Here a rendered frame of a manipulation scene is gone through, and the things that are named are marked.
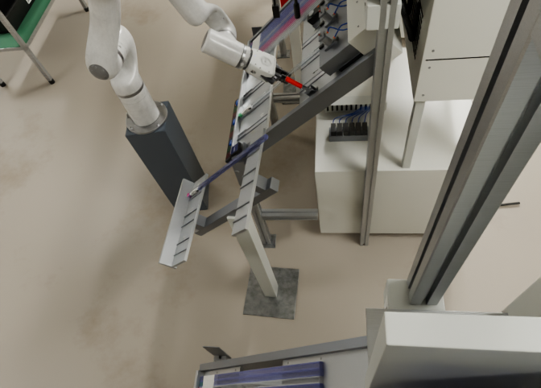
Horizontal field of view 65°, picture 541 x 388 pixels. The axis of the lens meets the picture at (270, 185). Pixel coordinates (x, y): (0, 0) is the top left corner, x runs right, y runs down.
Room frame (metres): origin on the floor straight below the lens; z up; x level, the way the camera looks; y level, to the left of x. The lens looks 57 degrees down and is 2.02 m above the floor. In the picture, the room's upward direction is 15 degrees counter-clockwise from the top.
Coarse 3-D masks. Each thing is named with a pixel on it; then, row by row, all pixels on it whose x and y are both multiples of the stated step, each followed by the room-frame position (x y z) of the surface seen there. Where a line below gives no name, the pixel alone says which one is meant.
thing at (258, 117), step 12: (276, 48) 1.44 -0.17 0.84; (252, 84) 1.36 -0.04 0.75; (264, 84) 1.28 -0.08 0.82; (252, 96) 1.28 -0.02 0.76; (252, 108) 1.21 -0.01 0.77; (264, 108) 1.14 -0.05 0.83; (252, 120) 1.14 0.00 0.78; (264, 120) 1.07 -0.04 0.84; (240, 132) 1.14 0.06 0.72; (252, 132) 1.07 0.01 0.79
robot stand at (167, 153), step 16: (160, 128) 1.30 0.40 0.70; (176, 128) 1.40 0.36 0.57; (144, 144) 1.31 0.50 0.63; (160, 144) 1.29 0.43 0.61; (176, 144) 1.32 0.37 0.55; (144, 160) 1.31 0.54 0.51; (160, 160) 1.30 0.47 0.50; (176, 160) 1.29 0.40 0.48; (192, 160) 1.40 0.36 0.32; (160, 176) 1.31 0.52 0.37; (176, 176) 1.30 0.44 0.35; (192, 176) 1.31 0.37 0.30; (176, 192) 1.30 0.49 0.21; (208, 192) 1.39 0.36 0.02
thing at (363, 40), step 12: (348, 0) 1.09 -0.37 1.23; (360, 0) 1.03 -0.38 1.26; (348, 12) 1.03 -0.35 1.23; (360, 12) 0.98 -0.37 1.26; (348, 24) 0.98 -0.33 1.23; (360, 24) 0.93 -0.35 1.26; (348, 36) 0.94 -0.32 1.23; (360, 36) 0.90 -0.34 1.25; (372, 36) 0.90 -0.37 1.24; (396, 36) 0.92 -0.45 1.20; (360, 48) 0.90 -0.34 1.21; (372, 48) 0.89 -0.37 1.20; (396, 48) 0.88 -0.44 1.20
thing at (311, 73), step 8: (304, 24) 1.37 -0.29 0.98; (304, 32) 1.32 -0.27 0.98; (312, 32) 1.27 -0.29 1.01; (304, 40) 1.27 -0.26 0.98; (312, 40) 1.22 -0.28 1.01; (304, 48) 1.23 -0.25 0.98; (312, 48) 1.18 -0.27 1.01; (304, 56) 1.18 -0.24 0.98; (304, 64) 1.14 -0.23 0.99; (312, 64) 1.10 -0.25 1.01; (352, 64) 0.93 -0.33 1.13; (304, 72) 1.10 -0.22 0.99; (312, 72) 1.06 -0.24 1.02; (320, 72) 1.02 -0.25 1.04; (336, 72) 0.96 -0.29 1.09; (304, 80) 1.06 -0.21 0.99; (312, 80) 1.02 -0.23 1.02; (320, 80) 0.99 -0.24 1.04; (328, 80) 0.95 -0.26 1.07; (320, 88) 0.96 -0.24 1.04; (304, 96) 0.99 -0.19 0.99
